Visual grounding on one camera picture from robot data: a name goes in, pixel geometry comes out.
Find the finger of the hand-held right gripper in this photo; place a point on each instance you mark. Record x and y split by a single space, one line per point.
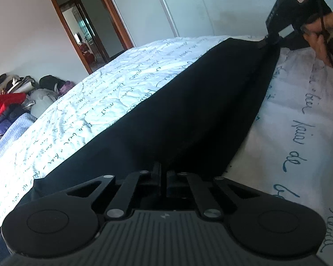
270 40

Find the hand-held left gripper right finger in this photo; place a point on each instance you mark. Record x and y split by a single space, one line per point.
170 180

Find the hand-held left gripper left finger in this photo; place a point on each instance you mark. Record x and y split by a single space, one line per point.
157 177

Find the black pants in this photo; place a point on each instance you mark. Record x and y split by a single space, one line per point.
199 97

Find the person's right hand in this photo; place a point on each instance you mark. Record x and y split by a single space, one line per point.
319 44

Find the white sliding wardrobe door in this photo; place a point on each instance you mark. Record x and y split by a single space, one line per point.
211 5

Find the white printed bed sheet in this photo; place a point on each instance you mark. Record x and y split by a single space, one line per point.
100 102

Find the purple bag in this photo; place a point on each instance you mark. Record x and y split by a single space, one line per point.
66 88

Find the grey bag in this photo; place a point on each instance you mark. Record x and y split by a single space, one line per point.
40 102

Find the black bag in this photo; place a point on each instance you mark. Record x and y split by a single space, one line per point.
51 81

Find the blue quilted blanket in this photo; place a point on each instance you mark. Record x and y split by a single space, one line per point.
11 133

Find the navy jacket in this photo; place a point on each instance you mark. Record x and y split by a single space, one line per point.
8 119

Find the white bag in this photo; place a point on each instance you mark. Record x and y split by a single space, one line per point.
23 83

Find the red jacket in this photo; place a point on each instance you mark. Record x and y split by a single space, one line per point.
5 102

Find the wooden door frame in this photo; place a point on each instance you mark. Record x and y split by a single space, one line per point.
113 13

